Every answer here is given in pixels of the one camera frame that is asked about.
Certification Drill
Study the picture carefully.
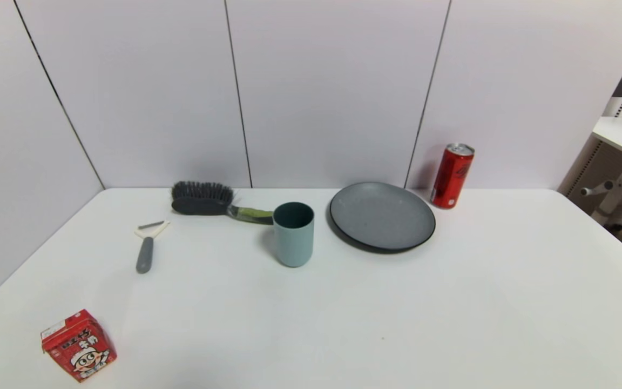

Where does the red soda can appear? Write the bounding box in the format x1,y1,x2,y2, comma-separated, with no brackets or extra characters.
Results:
430,143,476,210

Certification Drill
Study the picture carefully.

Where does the gray round plate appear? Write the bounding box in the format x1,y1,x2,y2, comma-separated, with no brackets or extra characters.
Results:
329,182,437,253

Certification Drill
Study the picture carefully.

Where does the teal plastic cup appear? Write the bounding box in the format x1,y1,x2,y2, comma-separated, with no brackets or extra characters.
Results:
272,202,315,268

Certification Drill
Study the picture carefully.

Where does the red cartoon milk carton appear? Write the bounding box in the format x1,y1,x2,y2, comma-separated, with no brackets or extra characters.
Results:
40,309,118,383

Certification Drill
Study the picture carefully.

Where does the black brush green handle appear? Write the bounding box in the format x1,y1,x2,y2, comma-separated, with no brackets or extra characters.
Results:
170,181,275,226

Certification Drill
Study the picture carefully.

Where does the grey handled peeler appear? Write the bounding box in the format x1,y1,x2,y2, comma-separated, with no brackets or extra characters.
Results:
134,220,171,274

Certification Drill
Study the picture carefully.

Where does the white desk leg frame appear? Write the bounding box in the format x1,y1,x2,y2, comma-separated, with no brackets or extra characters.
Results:
580,158,622,227

